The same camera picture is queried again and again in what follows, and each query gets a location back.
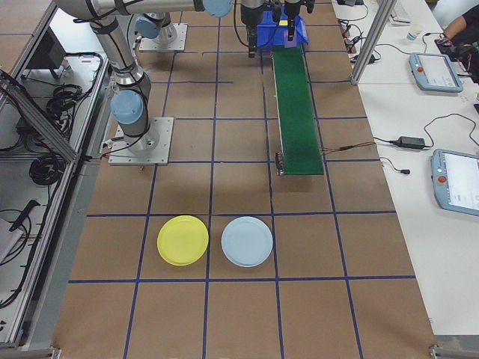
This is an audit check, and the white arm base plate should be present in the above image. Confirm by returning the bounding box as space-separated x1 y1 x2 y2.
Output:
138 22 188 52
108 116 176 165

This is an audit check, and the light blue teach pendant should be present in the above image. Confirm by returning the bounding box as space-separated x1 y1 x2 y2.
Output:
430 148 479 217
407 52 464 93

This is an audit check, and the person forearm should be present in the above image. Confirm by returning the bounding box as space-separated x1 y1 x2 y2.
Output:
443 4 479 40

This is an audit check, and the black cable bundle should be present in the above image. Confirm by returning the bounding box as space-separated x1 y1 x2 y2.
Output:
46 84 94 120
28 155 63 186

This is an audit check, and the green conveyor belt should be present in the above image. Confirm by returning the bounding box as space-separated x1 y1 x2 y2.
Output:
269 44 326 177

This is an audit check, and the black adapter power cable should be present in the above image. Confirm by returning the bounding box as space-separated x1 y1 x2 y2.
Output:
422 114 479 150

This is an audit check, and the light blue plate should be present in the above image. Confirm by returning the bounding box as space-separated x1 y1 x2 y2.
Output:
220 215 274 269

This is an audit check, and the black handheld tool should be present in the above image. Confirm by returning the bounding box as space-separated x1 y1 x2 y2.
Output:
9 200 42 231

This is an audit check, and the red and black wire pair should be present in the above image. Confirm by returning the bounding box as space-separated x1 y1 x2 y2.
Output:
320 141 377 154

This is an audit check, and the blue plastic bin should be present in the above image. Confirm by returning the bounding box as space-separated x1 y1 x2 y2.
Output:
257 10 311 50

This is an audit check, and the small electronics board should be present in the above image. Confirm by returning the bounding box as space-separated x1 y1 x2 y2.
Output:
342 20 362 57

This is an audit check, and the aluminium corner rail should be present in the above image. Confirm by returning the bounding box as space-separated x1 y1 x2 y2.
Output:
0 346 63 359
428 334 479 359

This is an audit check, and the black cable with plug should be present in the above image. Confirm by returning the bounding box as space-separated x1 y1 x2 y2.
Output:
379 156 412 176

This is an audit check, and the black box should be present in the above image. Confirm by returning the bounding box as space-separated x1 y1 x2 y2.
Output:
24 28 68 79

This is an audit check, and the aluminium profile post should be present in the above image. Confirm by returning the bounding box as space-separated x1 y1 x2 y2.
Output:
350 0 398 87

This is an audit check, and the white keyboard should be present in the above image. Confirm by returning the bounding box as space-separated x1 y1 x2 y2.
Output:
390 0 412 22

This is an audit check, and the black mat with electronics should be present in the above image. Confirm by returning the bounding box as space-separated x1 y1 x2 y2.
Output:
433 32 479 76

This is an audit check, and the yellow plate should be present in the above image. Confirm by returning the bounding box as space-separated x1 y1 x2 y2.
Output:
156 214 210 267

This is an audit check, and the V-shaped metal bar frame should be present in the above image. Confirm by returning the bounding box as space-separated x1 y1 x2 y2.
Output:
0 0 113 359

